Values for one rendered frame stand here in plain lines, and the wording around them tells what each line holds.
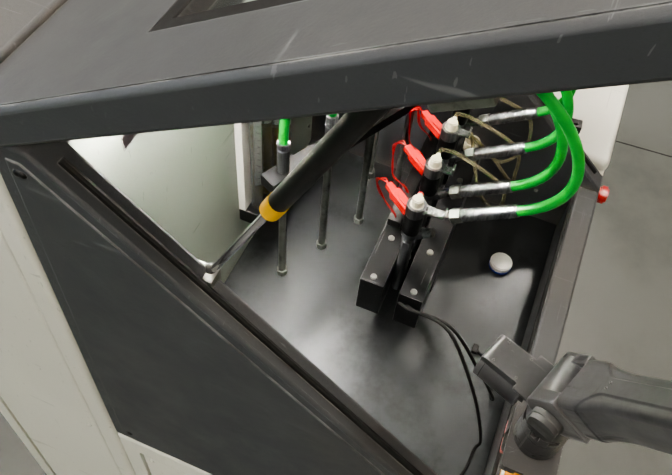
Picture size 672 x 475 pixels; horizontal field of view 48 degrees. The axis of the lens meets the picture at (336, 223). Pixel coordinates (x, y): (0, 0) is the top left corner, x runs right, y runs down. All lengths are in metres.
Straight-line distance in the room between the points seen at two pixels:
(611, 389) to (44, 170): 0.53
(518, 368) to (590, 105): 0.72
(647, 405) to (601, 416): 0.06
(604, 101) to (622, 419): 0.87
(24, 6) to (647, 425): 0.64
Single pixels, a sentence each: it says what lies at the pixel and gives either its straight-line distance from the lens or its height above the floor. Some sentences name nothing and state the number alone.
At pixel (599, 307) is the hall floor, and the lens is 2.43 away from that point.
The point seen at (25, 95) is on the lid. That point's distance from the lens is 0.59.
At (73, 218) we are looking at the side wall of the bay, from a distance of 0.71.
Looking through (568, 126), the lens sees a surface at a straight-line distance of 0.86.
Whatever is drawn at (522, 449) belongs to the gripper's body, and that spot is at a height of 1.07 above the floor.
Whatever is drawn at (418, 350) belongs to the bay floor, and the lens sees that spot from 1.25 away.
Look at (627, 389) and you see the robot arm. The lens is 0.73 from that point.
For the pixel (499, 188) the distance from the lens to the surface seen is 1.07.
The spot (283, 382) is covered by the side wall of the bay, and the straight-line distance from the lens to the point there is 0.78.
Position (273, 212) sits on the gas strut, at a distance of 0.58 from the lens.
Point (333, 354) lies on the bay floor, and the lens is 1.23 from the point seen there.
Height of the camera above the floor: 1.93
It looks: 53 degrees down
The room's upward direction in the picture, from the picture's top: 6 degrees clockwise
